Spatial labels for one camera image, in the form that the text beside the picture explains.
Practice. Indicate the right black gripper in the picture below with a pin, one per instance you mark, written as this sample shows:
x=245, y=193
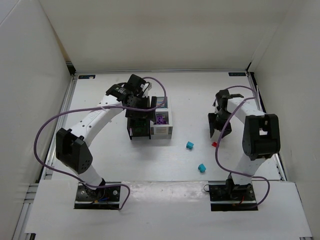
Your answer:
x=220, y=119

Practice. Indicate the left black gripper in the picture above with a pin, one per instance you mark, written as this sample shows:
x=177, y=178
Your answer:
x=139, y=113

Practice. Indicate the green square lego brick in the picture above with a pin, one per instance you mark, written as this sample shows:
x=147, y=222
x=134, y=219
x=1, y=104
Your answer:
x=137, y=123

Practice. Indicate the purple rectangular lego brick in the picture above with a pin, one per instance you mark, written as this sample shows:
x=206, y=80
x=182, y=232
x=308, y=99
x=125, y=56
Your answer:
x=160, y=119

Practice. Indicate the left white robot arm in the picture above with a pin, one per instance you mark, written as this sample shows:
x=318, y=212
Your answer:
x=72, y=145

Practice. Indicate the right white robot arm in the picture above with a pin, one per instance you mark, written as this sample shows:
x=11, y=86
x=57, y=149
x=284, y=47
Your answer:
x=260, y=141

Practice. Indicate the black slotted container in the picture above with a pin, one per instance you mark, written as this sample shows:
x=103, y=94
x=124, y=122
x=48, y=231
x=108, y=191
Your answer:
x=138, y=132

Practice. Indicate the white slotted container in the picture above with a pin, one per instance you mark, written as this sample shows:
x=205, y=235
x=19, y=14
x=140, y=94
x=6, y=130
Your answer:
x=162, y=126

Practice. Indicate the cyan small lego brick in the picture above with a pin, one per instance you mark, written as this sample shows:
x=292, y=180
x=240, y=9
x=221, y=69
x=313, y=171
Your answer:
x=189, y=145

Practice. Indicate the cyan lego brick lower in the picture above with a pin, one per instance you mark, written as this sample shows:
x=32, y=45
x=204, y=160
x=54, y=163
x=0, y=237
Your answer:
x=201, y=168

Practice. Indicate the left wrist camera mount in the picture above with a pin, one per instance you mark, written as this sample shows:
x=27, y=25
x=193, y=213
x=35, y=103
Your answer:
x=147, y=86

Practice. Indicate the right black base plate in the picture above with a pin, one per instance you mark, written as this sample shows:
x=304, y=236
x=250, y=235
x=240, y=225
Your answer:
x=230, y=197

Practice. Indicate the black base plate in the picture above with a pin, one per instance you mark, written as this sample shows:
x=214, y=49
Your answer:
x=101, y=199
x=230, y=197

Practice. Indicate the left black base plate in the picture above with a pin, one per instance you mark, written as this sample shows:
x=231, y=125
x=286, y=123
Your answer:
x=101, y=199

